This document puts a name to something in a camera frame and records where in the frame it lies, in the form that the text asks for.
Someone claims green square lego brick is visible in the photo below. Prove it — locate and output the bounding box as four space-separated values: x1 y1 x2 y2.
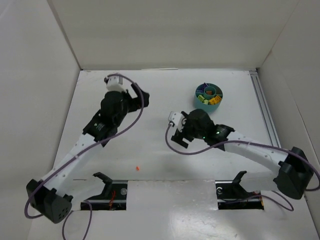
197 95 206 102

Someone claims yellow orange lego brick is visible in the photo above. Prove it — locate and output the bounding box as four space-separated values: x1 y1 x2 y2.
209 95 222 105

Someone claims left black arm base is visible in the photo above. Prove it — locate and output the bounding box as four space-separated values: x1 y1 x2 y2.
87 172 128 211

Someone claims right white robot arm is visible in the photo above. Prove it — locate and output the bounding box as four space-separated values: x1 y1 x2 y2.
165 109 316 200

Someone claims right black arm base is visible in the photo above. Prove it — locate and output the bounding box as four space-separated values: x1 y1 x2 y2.
215 171 264 210

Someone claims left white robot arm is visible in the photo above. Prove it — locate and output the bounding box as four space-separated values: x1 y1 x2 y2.
26 83 150 224

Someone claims teal divided round container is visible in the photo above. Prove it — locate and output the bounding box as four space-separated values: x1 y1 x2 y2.
193 82 223 113

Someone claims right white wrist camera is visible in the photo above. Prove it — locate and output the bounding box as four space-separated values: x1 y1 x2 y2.
168 111 188 132

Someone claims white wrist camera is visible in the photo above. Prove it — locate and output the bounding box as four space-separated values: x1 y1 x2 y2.
104 75 126 93
168 111 188 132

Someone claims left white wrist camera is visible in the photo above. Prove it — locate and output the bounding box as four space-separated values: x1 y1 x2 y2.
104 75 126 93

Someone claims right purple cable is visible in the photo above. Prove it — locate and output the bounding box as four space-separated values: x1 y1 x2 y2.
165 124 320 212

